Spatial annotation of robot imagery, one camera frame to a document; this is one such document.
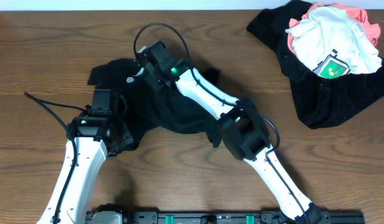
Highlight black polo shirt with logo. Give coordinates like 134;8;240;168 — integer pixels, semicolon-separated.
87;58;222;153

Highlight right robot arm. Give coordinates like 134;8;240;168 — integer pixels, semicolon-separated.
136;56;322;223

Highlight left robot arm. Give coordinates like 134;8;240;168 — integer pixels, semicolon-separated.
38;116;133;224

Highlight black garment under pile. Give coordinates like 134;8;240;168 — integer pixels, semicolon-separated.
246;1;384;129

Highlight white shirt with green print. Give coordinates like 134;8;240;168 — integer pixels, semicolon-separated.
286;6;382;79

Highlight coral pink shirt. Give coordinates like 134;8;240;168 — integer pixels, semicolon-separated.
289;2;381;47

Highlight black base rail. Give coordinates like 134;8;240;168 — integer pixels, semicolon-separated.
83;210;365;224

